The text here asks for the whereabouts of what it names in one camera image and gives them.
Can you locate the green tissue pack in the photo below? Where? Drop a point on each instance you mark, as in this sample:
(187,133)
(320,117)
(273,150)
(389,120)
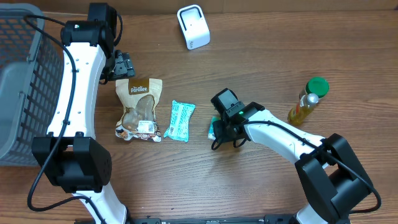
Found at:
(211,133)

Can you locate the white barcode scanner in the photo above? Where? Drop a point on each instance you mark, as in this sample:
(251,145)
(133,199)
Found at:
(193,26)

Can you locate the teal snack wrapper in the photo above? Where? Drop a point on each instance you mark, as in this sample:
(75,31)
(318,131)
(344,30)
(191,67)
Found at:
(179,121)

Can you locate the brown snack pouch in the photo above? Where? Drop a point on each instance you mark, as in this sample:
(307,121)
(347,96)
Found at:
(139,98)

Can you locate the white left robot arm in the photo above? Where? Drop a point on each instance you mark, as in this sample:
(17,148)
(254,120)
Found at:
(69,155)

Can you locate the yellow dish soap bottle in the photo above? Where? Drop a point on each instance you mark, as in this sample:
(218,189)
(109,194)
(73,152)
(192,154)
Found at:
(302,109)

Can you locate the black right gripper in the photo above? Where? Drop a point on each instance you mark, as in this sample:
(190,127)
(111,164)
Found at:
(223,137)

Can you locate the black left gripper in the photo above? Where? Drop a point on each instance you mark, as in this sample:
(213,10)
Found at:
(125,66)

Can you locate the grey plastic mesh basket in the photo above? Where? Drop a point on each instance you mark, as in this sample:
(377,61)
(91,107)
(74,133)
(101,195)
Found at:
(31,75)

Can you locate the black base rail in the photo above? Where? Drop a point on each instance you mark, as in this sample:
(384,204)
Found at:
(211,221)

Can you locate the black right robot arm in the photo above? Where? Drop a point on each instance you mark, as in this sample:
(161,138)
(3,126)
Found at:
(331,175)

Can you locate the green lid jar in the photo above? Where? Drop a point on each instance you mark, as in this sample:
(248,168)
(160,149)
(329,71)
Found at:
(316,85)

